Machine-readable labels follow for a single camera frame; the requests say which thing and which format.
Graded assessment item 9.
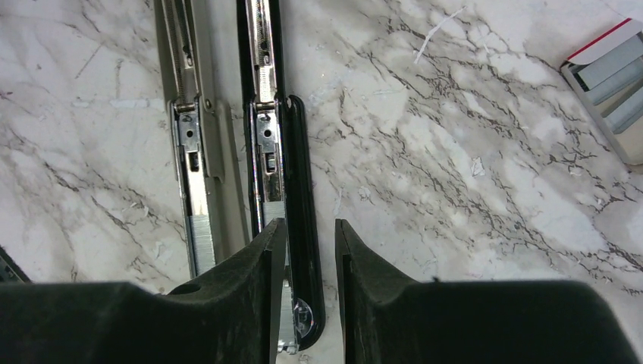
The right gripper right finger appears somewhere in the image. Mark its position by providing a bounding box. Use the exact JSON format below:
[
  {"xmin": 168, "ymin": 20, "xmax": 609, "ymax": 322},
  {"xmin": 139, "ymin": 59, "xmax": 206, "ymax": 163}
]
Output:
[{"xmin": 335, "ymin": 219, "xmax": 638, "ymax": 363}]

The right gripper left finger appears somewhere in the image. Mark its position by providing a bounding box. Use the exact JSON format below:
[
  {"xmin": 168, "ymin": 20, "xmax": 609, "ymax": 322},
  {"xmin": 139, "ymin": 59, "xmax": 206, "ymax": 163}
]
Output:
[{"xmin": 1, "ymin": 218, "xmax": 287, "ymax": 363}]

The black stapler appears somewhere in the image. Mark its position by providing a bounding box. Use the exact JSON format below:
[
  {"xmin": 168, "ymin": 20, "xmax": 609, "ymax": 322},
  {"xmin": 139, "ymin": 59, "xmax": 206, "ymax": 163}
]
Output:
[{"xmin": 237, "ymin": 0, "xmax": 325, "ymax": 355}]

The silver staple strip tray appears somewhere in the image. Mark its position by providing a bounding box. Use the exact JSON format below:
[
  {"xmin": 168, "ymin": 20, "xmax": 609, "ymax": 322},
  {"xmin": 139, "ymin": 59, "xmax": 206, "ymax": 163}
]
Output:
[{"xmin": 560, "ymin": 18, "xmax": 642, "ymax": 167}]

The staple strip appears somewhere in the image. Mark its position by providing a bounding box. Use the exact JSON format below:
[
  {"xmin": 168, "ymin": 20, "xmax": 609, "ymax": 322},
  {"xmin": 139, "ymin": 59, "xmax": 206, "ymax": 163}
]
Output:
[
  {"xmin": 262, "ymin": 201, "xmax": 286, "ymax": 227},
  {"xmin": 189, "ymin": 215, "xmax": 215, "ymax": 276}
]

